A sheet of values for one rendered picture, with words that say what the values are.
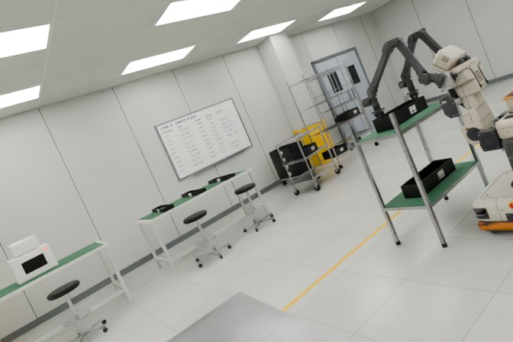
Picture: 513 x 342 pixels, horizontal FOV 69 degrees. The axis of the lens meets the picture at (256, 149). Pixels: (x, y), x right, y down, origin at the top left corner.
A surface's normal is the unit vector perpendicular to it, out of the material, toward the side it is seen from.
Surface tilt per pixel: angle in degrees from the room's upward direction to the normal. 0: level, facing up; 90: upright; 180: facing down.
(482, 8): 90
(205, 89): 90
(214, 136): 90
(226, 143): 90
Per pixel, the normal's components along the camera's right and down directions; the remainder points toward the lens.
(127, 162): 0.53, -0.17
